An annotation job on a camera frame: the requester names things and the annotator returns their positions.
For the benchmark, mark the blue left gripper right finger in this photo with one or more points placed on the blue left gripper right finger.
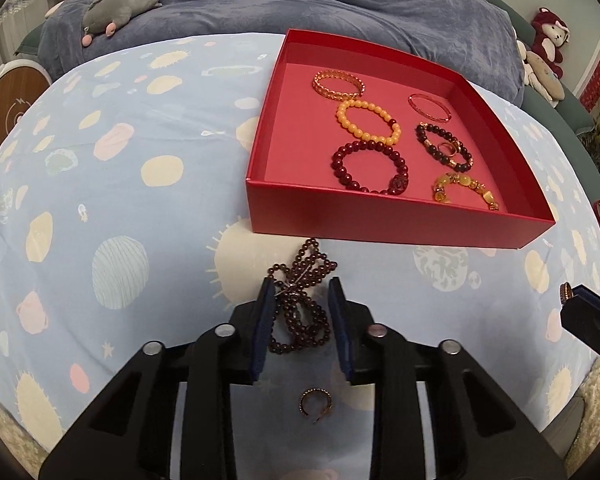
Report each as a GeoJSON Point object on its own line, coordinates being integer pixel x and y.
{"type": "Point", "coordinates": [341, 325]}

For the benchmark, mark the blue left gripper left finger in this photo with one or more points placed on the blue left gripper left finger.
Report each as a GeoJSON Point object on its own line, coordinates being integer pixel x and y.
{"type": "Point", "coordinates": [265, 309]}

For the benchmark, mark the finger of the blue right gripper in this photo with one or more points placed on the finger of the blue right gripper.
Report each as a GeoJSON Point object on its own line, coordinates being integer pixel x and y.
{"type": "Point", "coordinates": [587, 294]}

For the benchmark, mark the long dark garnet bead strand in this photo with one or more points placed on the long dark garnet bead strand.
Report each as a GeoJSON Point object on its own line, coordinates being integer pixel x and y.
{"type": "Point", "coordinates": [305, 319]}

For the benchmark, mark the red cardboard tray box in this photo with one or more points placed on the red cardboard tray box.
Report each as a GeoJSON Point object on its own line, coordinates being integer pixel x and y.
{"type": "Point", "coordinates": [339, 153]}

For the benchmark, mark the teal green sofa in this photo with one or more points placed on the teal green sofa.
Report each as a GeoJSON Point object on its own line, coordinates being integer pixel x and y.
{"type": "Point", "coordinates": [572, 112]}

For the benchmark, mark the blue planet print tablecloth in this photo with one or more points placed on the blue planet print tablecloth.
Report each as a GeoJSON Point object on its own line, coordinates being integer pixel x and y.
{"type": "Point", "coordinates": [130, 271]}

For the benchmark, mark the thin red gold bangle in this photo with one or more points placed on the thin red gold bangle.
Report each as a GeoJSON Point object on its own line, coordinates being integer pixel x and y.
{"type": "Point", "coordinates": [430, 107]}

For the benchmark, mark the beige white plush toy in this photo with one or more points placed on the beige white plush toy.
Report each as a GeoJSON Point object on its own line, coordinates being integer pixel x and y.
{"type": "Point", "coordinates": [539, 76]}

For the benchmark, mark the red white monkey plush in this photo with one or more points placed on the red white monkey plush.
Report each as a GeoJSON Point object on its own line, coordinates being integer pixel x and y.
{"type": "Point", "coordinates": [551, 34]}

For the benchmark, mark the purple blue velvet blanket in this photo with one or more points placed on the purple blue velvet blanket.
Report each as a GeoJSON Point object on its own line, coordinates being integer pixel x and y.
{"type": "Point", "coordinates": [472, 37]}

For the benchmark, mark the grey mouse plush toy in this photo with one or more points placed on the grey mouse plush toy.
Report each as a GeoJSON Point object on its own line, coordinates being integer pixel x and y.
{"type": "Point", "coordinates": [106, 17]}

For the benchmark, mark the white round robot vacuum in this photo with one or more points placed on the white round robot vacuum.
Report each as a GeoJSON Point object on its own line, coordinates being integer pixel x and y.
{"type": "Point", "coordinates": [22, 82]}

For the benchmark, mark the white curtain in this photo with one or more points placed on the white curtain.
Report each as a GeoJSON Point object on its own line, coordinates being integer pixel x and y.
{"type": "Point", "coordinates": [17, 18]}

